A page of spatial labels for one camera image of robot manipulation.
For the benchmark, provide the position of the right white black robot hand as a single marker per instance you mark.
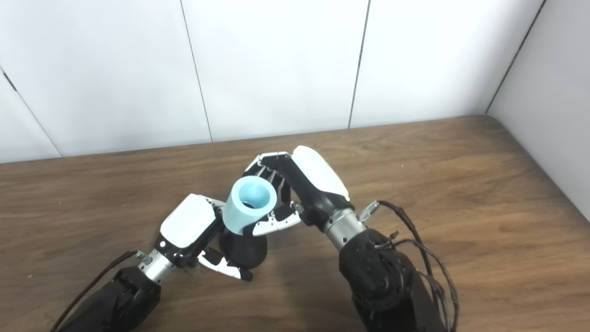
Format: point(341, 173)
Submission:
point(318, 184)

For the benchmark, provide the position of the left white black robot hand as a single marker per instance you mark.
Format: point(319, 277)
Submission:
point(186, 223)

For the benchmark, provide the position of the black flared nozzle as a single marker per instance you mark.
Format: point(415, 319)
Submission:
point(244, 251)

